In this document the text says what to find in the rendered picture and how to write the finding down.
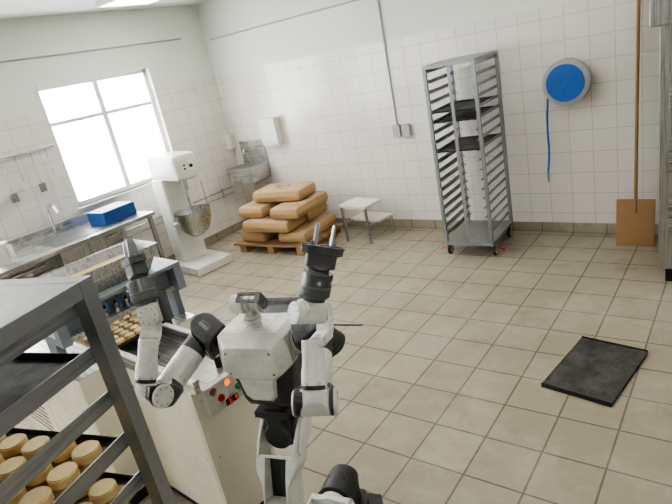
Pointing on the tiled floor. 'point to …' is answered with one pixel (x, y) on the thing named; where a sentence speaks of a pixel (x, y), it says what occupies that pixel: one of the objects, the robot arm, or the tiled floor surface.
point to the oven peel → (645, 236)
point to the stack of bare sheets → (596, 370)
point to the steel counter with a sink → (70, 241)
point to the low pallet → (285, 242)
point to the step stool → (365, 214)
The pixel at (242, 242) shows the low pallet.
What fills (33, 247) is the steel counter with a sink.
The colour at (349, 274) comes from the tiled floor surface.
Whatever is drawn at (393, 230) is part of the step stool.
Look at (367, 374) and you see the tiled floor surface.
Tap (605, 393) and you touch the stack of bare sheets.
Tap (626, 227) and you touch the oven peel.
